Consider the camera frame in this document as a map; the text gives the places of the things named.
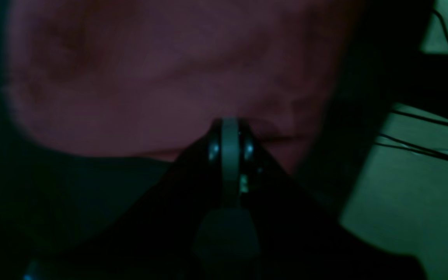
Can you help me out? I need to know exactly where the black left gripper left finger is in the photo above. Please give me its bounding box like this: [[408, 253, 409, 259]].
[[25, 119, 230, 280]]

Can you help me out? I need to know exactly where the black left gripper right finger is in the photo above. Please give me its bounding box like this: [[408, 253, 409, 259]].
[[233, 119, 427, 280]]

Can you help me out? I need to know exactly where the red long-sleeve shirt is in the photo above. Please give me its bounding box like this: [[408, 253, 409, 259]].
[[6, 0, 368, 171]]

